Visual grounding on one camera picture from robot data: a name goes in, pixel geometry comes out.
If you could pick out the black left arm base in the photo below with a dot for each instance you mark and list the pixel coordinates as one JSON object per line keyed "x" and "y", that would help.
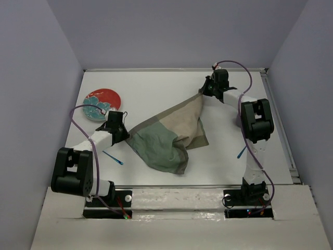
{"x": 107, "y": 208}

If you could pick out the blue metallic spoon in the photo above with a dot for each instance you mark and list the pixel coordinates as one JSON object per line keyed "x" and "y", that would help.
{"x": 241, "y": 152}

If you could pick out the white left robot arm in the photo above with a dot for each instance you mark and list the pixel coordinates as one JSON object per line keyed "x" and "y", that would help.
{"x": 76, "y": 171}

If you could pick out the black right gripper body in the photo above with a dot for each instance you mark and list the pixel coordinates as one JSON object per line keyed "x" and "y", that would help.
{"x": 209, "y": 87}

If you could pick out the red floral plate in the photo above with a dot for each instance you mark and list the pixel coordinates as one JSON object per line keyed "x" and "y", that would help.
{"x": 102, "y": 98}

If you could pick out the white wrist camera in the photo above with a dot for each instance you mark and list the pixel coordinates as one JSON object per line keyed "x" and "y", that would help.
{"x": 105, "y": 111}
{"x": 216, "y": 66}

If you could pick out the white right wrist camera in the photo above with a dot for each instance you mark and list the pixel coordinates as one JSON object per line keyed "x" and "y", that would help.
{"x": 216, "y": 66}

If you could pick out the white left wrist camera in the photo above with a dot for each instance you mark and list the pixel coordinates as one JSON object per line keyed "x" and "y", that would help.
{"x": 105, "y": 111}

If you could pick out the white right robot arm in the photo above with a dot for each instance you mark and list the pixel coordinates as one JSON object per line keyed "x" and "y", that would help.
{"x": 256, "y": 123}

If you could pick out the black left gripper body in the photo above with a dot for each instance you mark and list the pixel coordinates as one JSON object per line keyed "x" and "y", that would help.
{"x": 123, "y": 135}

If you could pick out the blue metallic fork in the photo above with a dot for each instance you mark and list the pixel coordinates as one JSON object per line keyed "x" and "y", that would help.
{"x": 116, "y": 160}

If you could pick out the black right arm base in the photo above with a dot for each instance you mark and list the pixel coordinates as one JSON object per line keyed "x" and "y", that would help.
{"x": 248, "y": 201}

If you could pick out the green beige patchwork cloth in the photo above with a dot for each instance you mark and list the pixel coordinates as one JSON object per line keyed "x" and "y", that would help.
{"x": 163, "y": 140}

